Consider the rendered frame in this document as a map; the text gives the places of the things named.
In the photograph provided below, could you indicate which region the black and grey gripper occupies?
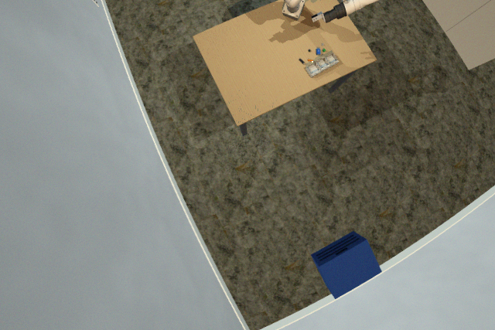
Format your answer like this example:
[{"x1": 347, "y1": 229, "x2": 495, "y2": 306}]
[{"x1": 311, "y1": 0, "x2": 356, "y2": 23}]

